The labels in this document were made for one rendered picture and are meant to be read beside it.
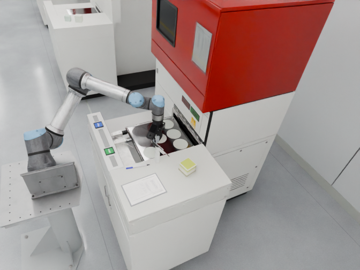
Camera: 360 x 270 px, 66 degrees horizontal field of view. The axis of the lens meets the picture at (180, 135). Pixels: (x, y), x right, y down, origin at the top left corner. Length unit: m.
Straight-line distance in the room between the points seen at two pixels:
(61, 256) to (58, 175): 0.96
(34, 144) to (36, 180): 0.20
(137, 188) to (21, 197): 0.68
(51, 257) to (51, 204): 0.83
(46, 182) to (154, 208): 0.62
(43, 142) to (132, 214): 0.65
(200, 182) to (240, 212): 1.18
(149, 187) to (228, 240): 1.19
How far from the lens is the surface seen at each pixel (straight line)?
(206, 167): 1.67
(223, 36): 1.41
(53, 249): 2.53
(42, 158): 1.70
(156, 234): 1.67
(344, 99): 2.84
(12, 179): 1.94
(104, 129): 1.89
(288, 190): 3.06
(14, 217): 1.76
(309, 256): 2.74
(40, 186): 1.72
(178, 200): 1.50
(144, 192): 1.52
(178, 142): 1.88
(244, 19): 1.44
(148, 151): 1.81
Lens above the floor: 2.21
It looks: 43 degrees down
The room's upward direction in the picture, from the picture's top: 7 degrees clockwise
